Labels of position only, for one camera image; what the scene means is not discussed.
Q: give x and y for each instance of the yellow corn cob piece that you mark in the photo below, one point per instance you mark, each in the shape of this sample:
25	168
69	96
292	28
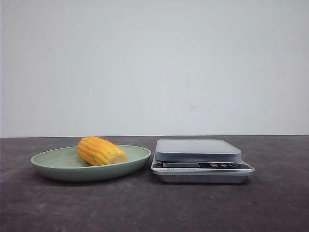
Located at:
97	151

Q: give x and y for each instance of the light green oval plate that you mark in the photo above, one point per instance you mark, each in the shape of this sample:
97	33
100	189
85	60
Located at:
64	164

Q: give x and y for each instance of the silver digital kitchen scale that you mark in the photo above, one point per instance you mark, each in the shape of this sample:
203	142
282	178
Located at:
207	161

